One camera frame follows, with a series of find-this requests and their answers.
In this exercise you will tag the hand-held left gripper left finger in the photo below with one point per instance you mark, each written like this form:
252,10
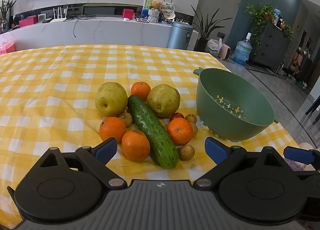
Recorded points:
106,149

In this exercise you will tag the beige chair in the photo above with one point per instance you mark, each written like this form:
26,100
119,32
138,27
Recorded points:
306,145

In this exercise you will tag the grey drawer cabinet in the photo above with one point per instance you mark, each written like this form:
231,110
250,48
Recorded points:
271,47

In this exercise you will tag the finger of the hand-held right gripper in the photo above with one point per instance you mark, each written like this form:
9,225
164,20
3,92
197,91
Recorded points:
298,154

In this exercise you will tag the yellow-green pear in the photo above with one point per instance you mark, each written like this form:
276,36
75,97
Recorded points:
111,98
163,100

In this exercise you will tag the thin-leaf potted plant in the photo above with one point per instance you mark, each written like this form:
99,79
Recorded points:
5,12

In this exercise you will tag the orange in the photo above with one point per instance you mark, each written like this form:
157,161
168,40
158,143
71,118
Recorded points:
180,132
140,90
112,130
135,146

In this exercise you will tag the red box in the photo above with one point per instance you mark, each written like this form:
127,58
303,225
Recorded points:
128,13

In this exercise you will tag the leafy pothos plant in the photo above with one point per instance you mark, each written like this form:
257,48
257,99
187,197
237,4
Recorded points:
258,17

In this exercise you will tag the white wifi router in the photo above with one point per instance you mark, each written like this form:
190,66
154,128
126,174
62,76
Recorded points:
59,17

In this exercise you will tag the brown longan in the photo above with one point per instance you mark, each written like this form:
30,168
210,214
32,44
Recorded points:
190,118
194,130
125,119
187,152

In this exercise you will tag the bottles on cabinet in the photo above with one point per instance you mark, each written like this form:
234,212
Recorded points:
281,20

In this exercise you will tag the green colander bowl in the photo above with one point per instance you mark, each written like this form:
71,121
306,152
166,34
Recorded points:
232,110

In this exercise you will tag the red cherry tomato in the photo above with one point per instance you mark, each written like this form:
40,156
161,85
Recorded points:
177,116

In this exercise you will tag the cluttered entry shelf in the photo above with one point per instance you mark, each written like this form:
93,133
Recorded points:
301,62

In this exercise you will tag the white marble tv console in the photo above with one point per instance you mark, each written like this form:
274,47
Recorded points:
112,32

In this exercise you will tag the long-leaf potted plant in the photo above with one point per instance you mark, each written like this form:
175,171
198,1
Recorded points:
206,30

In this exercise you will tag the small white device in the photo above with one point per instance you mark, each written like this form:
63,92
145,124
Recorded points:
42,18

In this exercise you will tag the pink small appliance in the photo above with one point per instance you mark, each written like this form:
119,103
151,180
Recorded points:
225,52

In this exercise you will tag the blue water jug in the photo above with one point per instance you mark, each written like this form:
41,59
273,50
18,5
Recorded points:
242,51

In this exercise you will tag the blue-grey trash can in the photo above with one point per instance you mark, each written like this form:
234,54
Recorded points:
179,36

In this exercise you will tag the white plastic bag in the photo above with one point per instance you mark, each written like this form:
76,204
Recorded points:
213,47

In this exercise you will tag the yellow checked tablecloth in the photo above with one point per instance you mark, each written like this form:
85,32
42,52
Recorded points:
50,100

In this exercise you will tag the teddy bear in white pot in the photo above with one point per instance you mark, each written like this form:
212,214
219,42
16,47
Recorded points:
154,11

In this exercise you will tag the green cucumber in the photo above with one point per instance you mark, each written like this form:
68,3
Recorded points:
150,127

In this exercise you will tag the pink storage basket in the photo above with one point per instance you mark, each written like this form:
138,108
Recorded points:
7,47

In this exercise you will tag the pink flat box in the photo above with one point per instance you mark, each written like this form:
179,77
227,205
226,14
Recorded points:
28,22

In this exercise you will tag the colourful picture box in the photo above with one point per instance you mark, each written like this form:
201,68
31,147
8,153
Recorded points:
145,7

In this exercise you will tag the black dining chair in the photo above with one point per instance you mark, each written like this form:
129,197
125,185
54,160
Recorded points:
313,107

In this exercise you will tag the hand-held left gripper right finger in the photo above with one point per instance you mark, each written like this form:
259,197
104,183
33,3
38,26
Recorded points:
216,150

